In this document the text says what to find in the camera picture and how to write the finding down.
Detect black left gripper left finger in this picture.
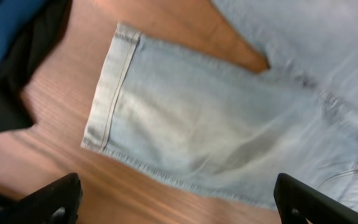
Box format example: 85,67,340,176
0,173,83,224

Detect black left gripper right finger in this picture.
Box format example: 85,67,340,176
273,173,358,224

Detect light blue denim shorts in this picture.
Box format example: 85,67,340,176
81,0,358,211

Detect black garment under pile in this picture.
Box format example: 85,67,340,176
0,0,72,132

